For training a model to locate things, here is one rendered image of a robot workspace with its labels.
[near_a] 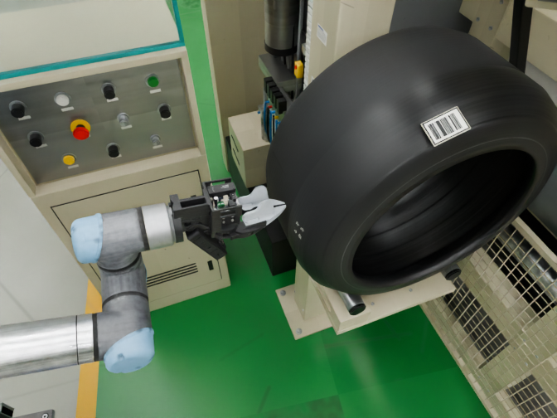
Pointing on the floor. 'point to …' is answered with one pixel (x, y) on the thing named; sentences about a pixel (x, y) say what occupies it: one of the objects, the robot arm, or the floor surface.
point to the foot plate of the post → (302, 328)
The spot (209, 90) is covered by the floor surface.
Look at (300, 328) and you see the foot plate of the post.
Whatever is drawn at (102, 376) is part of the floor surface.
